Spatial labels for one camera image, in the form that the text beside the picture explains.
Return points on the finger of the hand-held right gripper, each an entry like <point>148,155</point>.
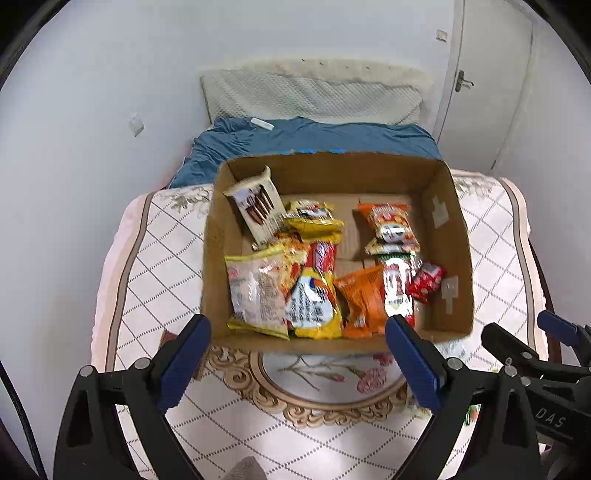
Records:
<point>561,325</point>
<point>508,344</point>

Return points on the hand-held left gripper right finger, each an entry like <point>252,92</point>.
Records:
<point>415,369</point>

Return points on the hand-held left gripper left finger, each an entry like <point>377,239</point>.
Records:
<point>182,364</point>

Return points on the plain orange snack packet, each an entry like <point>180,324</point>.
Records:
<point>364,300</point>

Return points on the small red snack packet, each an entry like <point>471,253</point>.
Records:
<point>427,281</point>

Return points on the long red snack packet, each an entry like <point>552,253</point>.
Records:
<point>395,281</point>

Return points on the pale yellow clear snack packet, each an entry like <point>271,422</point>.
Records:
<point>258,295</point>

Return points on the yellow packet with blue label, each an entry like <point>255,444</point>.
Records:
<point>314,300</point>

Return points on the orange panda snack packet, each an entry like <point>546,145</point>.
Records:
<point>390,228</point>

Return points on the red and yellow snack packet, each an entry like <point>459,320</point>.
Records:
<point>291,258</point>

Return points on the cream biscuit stick packet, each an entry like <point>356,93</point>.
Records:
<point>256,207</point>

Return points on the yellow panda snack packet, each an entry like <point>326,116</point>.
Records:
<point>314,224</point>

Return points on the cardboard box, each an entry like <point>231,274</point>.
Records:
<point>392,180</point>

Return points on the clear silver snack packet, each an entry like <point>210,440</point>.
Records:
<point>455,349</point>

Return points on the colourful candy ball bag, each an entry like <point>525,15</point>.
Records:
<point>471,413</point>

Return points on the pink floral diamond-pattern quilt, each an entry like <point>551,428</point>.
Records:
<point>152,277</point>

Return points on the blue bed sheet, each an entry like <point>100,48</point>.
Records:
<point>323,136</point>

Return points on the white remote control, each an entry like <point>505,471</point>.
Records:
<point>261,123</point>

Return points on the white door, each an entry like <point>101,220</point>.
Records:
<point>494,69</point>

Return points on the cream fluffy headboard cover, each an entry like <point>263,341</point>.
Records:
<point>369,74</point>

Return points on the white wall socket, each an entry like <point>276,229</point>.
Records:
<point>135,125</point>

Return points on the white light switch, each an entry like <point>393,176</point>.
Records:
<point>442,35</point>

